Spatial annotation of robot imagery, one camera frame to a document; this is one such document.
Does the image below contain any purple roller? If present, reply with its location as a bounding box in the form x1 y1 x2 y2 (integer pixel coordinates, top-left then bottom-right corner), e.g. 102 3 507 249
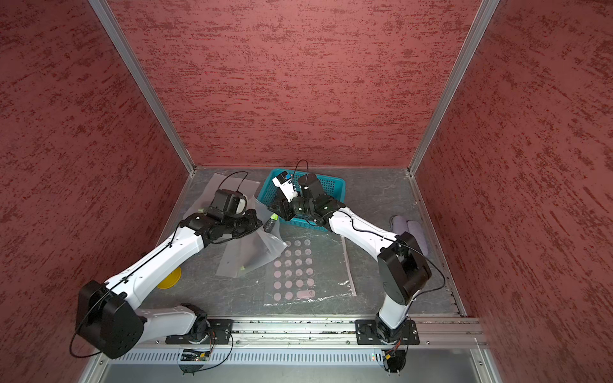
407 220 429 257
390 215 410 236

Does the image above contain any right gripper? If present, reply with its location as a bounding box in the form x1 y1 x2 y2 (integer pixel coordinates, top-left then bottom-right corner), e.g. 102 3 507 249
268 192 316 221

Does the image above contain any aluminium front rail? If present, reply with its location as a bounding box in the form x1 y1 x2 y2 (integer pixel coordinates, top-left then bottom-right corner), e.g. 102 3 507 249
80 315 502 382

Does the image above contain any right corner aluminium post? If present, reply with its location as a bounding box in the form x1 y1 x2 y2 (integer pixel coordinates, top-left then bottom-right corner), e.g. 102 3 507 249
408 0 500 177

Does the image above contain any clear bag with white zipper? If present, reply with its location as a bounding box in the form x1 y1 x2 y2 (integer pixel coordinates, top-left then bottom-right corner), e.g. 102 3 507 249
307 233 357 301

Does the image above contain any purple roller right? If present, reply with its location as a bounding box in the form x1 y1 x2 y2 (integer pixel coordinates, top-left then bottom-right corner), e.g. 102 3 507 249
407 220 429 257

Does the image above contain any teal plastic basket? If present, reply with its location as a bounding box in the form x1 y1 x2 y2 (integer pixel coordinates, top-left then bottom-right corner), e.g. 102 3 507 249
258 169 346 231

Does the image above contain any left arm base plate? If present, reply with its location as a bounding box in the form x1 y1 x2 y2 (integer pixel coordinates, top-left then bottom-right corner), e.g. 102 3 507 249
165 319 234 346

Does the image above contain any left corner aluminium post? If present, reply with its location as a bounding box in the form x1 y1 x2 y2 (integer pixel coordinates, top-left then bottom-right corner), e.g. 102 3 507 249
89 0 196 176

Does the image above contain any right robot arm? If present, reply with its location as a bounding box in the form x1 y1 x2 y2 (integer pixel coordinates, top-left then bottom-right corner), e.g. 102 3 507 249
269 195 432 344

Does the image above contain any clear zip-top bag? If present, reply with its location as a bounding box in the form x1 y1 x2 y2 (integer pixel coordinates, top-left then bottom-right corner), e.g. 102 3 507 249
181 173 261 219
216 199 287 278

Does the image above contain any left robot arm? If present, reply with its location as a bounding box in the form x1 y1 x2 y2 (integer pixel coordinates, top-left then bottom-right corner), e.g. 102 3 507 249
73 209 263 358

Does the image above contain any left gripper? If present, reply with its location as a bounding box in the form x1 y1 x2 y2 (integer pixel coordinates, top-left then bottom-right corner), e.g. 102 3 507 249
223 209 263 238

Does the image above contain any pink dotted zip-top bag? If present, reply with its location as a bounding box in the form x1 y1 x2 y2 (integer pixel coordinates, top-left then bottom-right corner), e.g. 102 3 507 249
264 237 317 306

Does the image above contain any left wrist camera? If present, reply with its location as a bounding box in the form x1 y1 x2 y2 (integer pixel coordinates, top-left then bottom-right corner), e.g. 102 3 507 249
208 189 247 220

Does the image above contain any corner aluminium post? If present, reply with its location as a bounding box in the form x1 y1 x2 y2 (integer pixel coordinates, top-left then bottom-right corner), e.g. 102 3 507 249
408 0 500 177
89 0 196 176

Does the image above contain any left circuit board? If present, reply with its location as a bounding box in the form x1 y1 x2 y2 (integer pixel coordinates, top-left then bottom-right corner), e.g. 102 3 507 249
180 349 212 363

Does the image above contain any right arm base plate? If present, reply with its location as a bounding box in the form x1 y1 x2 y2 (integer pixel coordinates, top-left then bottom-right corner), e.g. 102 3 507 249
354 319 420 346

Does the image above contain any purple roller left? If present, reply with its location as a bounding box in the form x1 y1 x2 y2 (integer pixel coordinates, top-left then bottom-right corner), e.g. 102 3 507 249
390 215 410 236

